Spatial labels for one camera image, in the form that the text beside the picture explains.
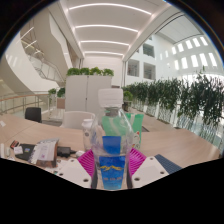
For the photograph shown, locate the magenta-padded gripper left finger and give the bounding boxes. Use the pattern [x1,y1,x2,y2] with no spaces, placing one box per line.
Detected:
[55,148,99,190]

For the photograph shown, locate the black power adapter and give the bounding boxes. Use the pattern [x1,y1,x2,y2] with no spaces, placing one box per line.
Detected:
[57,145,77,158]

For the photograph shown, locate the glass railing wooden handrail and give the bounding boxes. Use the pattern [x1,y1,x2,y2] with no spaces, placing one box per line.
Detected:
[0,93,51,116]

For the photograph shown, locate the black notebook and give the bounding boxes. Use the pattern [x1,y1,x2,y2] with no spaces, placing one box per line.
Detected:
[14,143,36,162]

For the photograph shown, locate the green plants in planter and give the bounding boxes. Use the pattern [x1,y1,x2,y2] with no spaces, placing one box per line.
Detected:
[122,90,134,103]

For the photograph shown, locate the potted green plants by railing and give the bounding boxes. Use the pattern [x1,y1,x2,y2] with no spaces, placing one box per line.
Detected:
[47,87,67,99]

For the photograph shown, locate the black office chair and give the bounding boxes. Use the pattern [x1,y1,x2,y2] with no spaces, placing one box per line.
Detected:
[24,106,43,124]

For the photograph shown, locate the small red black case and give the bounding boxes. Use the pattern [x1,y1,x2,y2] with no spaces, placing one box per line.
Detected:
[9,140,20,150]

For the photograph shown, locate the row of green trees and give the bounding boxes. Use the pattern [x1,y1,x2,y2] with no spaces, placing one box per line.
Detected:
[121,68,224,148]

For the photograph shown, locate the white cabinet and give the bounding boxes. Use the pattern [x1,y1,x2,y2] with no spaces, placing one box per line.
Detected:
[64,74,113,113]

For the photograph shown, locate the ceiling light strips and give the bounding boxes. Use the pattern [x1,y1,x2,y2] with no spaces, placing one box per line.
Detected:
[68,2,153,58]

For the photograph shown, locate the clear water bottle blue label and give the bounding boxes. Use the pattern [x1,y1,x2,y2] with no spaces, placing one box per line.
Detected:
[89,88,135,191]

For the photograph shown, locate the green plants on cabinet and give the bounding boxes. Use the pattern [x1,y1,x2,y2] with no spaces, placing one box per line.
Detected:
[65,66,115,78]

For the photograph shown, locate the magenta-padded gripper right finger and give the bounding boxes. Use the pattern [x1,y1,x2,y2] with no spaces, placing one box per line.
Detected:
[127,147,170,189]

